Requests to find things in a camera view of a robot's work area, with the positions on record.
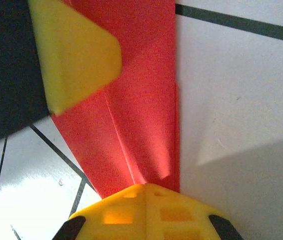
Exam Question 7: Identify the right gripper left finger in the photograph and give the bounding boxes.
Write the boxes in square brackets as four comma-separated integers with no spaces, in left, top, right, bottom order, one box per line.
[52,183,146,240]

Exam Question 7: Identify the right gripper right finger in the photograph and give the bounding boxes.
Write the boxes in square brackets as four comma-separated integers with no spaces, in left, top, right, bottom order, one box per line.
[145,183,244,240]

